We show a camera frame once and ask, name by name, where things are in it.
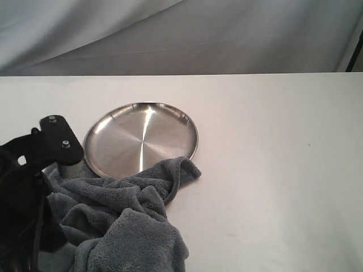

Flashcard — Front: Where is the round stainless steel plate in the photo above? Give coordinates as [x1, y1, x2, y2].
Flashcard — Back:
[83, 101, 199, 179]

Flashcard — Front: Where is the grey backdrop cloth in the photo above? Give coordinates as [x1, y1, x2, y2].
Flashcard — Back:
[1, 1, 362, 76]

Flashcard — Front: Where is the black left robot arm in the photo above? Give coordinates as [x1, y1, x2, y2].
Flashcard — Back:
[1, 129, 67, 271]

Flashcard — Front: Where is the grey blue fleece towel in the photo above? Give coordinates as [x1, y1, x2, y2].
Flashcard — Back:
[39, 157, 201, 271]

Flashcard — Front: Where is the black backdrop stand pole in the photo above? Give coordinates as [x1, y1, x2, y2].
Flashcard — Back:
[345, 32, 363, 73]

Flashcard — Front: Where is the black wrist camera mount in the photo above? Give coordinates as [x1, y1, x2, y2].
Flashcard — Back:
[31, 115, 84, 179]

